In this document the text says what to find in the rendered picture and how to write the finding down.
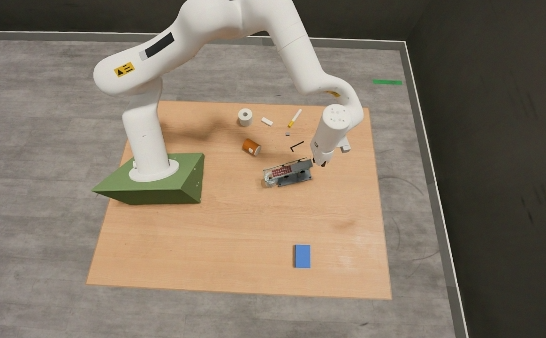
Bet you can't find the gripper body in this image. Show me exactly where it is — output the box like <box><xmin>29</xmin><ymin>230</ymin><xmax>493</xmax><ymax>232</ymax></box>
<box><xmin>310</xmin><ymin>137</ymin><xmax>334</xmax><ymax>166</ymax></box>

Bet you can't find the orange-brown cylinder with grey end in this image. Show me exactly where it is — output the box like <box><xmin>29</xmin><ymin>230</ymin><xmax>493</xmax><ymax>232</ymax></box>
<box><xmin>243</xmin><ymin>138</ymin><xmax>261</xmax><ymax>155</ymax></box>

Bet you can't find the blue rectangular block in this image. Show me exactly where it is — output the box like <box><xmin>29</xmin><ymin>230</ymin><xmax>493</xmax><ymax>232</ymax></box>
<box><xmin>295</xmin><ymin>245</ymin><xmax>311</xmax><ymax>269</ymax></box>

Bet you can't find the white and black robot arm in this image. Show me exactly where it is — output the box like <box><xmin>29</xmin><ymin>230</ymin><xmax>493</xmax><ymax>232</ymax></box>
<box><xmin>93</xmin><ymin>0</ymin><xmax>364</xmax><ymax>182</ymax></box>

